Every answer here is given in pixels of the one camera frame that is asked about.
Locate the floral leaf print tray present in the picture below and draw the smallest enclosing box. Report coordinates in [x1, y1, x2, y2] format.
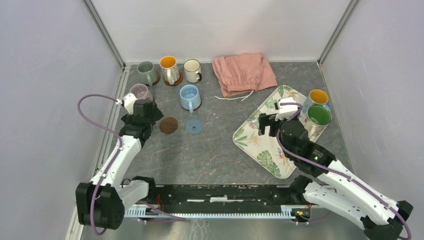
[232, 85, 309, 179]

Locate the dark brown wooden coaster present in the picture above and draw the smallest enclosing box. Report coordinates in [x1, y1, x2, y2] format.
[159, 117, 179, 134]

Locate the floral mug green inside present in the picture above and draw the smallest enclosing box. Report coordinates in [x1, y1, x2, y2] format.
[299, 105, 332, 141]

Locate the lilac ceramic mug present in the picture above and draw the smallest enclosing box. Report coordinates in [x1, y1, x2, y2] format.
[129, 83, 155, 102]

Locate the blue butterfly mug orange inside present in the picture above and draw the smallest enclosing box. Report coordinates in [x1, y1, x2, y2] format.
[302, 89, 331, 114]

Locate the grey green ceramic mug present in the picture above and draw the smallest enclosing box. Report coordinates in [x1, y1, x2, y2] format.
[136, 61, 160, 86]

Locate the light blue ceramic mug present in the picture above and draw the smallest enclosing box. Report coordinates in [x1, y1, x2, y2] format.
[179, 84, 202, 104]

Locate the white mug orange inside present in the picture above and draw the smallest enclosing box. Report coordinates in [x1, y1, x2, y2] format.
[159, 56, 181, 85]

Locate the white mug black rim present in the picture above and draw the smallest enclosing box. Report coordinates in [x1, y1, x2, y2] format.
[183, 59, 203, 83]

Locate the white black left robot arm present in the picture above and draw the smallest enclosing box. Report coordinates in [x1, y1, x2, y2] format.
[75, 98, 163, 235]

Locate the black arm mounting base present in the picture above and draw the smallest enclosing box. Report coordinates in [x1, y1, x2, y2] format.
[138, 175, 312, 215]

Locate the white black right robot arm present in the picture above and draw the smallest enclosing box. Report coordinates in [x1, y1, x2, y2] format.
[258, 113, 414, 240]

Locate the light blue round coaster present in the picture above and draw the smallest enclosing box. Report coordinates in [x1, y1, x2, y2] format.
[185, 119, 203, 135]

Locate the pink folded cloth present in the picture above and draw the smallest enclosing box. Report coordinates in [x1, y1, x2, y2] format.
[212, 52, 277, 98]

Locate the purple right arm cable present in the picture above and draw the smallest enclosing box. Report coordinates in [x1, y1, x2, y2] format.
[275, 101, 413, 240]

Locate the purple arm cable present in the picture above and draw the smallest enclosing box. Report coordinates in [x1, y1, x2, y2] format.
[77, 94, 186, 237]
[275, 101, 413, 240]

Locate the white drawstring cord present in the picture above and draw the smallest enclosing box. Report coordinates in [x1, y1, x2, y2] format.
[214, 89, 255, 103]

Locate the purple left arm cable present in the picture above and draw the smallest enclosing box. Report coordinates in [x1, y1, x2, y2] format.
[77, 94, 186, 237]

